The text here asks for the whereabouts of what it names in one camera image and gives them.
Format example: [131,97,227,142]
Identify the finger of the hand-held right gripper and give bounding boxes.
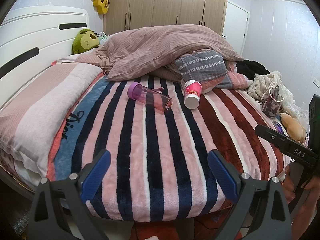
[254,124,318,167]

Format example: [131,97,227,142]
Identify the cream fluffy cloth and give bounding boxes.
[247,70,282,101]

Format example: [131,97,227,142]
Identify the wooden wardrobe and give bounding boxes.
[102,0,230,36]

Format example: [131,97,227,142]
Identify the smartphone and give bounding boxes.
[273,120,285,134]

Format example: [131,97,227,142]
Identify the white door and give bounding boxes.
[222,0,251,57]

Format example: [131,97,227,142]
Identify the clear plastic bag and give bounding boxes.
[275,79,310,130]

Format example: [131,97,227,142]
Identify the black clothing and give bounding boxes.
[236,59,271,82]

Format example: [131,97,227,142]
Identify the printed tote bag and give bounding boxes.
[261,86,285,118]

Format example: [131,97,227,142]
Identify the pink and white paper cup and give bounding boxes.
[184,80,202,110]

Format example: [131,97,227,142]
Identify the person's right hand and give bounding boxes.
[284,164,320,205]

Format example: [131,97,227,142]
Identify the purple transparent water bottle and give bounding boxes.
[127,82,173,113]

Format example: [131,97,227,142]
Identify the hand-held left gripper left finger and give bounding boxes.
[27,149,111,240]

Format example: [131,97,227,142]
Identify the pink and white pillow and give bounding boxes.
[0,62,104,182]

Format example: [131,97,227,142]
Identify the striped fleece blanket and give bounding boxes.
[47,73,292,223]

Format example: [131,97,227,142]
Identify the grey patterned pillow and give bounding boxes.
[174,50,227,83]

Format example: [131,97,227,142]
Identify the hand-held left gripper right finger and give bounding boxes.
[208,149,293,240]

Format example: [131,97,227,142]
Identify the person's right forearm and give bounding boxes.
[290,192,320,230]

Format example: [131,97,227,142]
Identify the pink striped duvet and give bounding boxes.
[95,24,245,83]

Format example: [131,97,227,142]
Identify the pink and grey striped cloth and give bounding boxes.
[180,62,251,94]

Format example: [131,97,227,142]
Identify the pink striped pillow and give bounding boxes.
[53,53,102,67]

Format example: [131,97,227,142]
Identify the tan plush toy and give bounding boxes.
[280,113,307,141]

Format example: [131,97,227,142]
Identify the pale green plush toy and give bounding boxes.
[97,31,110,44]

